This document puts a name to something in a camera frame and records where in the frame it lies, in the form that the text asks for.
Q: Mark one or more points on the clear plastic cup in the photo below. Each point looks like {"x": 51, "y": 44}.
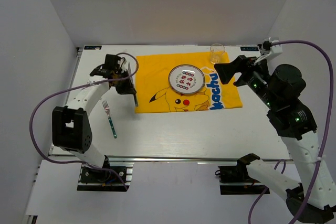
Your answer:
{"x": 216, "y": 53}

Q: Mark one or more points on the right blue table label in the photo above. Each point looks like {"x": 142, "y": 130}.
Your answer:
{"x": 249, "y": 48}

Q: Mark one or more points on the left blue table label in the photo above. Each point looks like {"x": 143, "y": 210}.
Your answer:
{"x": 92, "y": 47}

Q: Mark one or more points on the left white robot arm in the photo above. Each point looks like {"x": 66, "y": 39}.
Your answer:
{"x": 71, "y": 130}

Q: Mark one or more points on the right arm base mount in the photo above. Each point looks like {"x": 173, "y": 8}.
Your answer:
{"x": 232, "y": 182}

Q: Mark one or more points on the fork with teal handle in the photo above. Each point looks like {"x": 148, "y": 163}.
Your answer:
{"x": 107, "y": 111}

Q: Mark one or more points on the yellow pikachu cloth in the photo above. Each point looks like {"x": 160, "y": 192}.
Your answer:
{"x": 155, "y": 95}

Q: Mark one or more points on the blue table label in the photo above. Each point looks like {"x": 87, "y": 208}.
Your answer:
{"x": 92, "y": 47}
{"x": 249, "y": 48}

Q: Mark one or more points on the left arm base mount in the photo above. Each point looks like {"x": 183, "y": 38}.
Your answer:
{"x": 106, "y": 181}

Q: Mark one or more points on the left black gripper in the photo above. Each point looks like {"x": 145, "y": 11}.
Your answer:
{"x": 128, "y": 89}

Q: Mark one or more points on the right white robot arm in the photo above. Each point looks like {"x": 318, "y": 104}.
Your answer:
{"x": 311, "y": 199}

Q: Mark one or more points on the knife with teal handle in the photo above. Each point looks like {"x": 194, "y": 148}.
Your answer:
{"x": 135, "y": 98}

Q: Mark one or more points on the round patterned plate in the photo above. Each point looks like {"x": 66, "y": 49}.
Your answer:
{"x": 186, "y": 79}

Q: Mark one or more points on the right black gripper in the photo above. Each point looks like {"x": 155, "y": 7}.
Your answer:
{"x": 226, "y": 71}

